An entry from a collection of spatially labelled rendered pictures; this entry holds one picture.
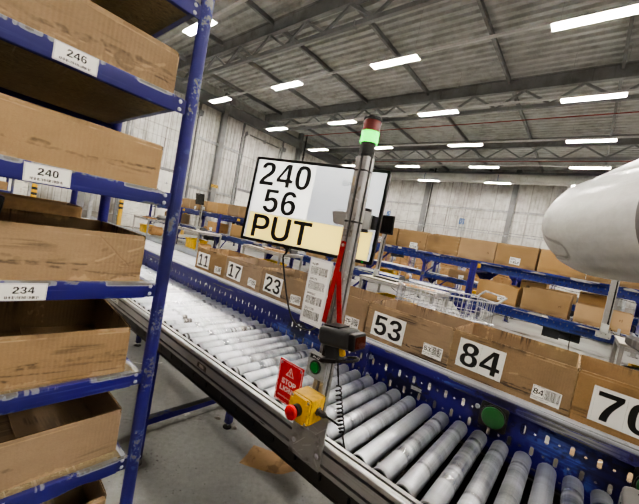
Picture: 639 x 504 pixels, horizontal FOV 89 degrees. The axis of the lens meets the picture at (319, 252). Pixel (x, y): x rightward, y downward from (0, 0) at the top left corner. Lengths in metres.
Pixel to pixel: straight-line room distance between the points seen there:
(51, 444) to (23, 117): 0.62
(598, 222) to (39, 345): 0.93
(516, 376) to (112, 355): 1.23
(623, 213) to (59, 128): 0.86
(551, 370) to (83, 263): 1.36
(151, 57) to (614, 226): 0.83
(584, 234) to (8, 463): 1.04
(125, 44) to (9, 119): 0.24
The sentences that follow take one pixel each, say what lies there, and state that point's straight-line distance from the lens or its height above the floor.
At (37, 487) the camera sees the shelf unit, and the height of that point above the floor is 0.74.
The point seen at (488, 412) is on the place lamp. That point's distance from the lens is 1.37.
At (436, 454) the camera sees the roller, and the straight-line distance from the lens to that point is 1.17.
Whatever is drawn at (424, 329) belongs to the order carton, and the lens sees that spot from 1.45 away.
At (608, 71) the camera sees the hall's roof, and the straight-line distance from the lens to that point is 14.32.
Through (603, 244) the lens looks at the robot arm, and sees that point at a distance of 0.57.
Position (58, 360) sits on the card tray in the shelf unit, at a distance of 0.82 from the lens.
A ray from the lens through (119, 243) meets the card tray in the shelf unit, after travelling 0.79.
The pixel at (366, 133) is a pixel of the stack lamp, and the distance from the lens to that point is 0.95.
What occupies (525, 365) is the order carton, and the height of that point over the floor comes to 1.00.
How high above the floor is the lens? 1.31
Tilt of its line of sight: 3 degrees down
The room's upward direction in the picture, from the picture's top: 11 degrees clockwise
